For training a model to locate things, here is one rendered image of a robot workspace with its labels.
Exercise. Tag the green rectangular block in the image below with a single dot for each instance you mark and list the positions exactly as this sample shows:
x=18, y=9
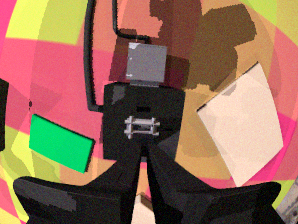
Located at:
x=59, y=143

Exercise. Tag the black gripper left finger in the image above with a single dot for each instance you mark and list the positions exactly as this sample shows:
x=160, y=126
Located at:
x=108, y=199

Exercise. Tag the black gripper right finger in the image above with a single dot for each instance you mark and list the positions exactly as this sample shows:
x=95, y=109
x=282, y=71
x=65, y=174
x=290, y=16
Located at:
x=180, y=198

